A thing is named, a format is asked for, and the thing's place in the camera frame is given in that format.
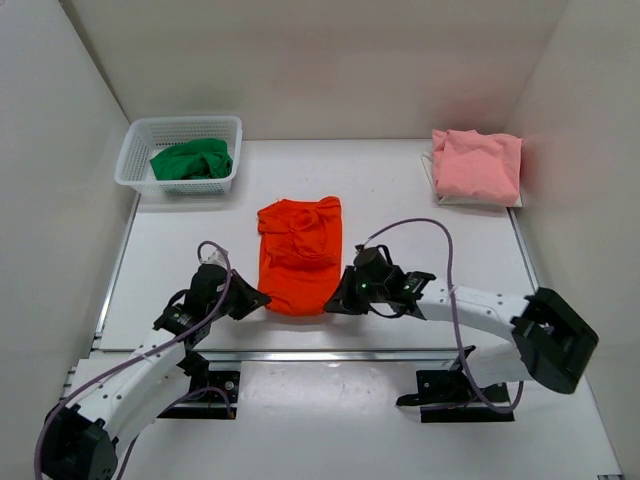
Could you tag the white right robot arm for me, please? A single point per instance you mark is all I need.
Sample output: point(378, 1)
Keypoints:
point(544, 338)

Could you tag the white plastic basket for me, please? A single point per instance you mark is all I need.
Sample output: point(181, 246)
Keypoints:
point(148, 137)

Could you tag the green t shirt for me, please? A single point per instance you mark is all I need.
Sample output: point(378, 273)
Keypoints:
point(200, 159)

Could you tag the orange t shirt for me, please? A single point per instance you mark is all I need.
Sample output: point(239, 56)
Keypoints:
point(300, 256)

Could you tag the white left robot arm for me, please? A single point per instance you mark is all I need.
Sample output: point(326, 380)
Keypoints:
point(85, 435)

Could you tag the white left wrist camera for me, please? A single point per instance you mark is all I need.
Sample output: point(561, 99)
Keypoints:
point(216, 258)

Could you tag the aluminium table rail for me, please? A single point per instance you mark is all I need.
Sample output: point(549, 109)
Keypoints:
point(384, 355)

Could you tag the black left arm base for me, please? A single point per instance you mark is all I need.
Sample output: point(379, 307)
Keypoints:
point(212, 395)

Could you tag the folded pink t shirt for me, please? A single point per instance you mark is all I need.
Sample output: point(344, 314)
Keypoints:
point(450, 142)

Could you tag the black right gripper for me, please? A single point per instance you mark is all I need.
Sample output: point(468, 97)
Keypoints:
point(343, 301)

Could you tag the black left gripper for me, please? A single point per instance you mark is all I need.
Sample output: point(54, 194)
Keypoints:
point(251, 298)

